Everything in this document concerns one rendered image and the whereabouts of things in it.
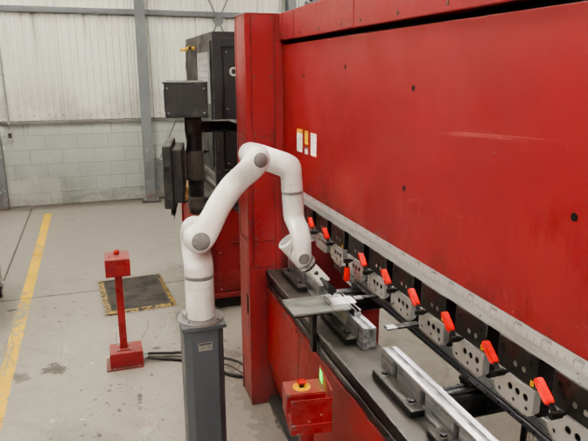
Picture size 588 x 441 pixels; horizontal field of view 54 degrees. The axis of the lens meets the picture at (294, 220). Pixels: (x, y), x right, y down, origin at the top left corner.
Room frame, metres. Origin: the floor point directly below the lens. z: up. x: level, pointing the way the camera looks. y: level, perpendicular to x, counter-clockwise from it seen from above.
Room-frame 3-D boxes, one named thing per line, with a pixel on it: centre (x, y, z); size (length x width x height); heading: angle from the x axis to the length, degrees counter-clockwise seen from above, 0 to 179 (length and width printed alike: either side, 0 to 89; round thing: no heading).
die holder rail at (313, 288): (2.98, -0.07, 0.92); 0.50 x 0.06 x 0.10; 18
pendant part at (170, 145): (3.44, 0.71, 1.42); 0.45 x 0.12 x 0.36; 8
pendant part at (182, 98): (3.50, 0.63, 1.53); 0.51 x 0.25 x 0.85; 8
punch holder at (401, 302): (1.91, -0.41, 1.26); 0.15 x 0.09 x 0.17; 18
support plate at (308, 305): (2.41, -0.10, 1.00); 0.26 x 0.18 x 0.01; 108
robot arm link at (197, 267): (2.28, 0.40, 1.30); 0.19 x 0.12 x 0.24; 17
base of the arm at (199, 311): (2.25, 0.39, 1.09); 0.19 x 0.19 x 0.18
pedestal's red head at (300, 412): (2.04, -0.05, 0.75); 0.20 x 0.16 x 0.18; 11
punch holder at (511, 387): (1.33, -0.60, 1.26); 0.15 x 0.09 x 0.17; 18
